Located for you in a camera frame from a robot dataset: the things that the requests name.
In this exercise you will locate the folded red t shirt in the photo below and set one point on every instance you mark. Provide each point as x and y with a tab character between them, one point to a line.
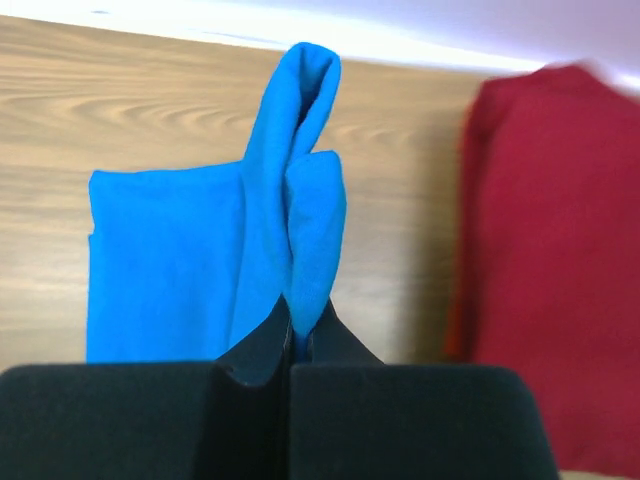
547	274

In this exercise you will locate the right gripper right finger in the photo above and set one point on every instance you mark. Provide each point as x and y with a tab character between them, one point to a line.
352	416

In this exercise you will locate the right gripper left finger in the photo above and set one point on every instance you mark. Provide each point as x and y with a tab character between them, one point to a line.
221	419

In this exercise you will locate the blue t shirt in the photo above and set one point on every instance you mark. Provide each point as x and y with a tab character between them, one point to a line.
184	264

